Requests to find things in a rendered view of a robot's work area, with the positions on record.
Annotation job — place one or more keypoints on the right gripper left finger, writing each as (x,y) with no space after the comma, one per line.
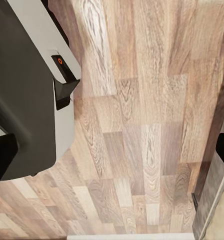
(8,150)

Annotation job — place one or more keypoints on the bed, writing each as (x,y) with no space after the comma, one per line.
(209,219)

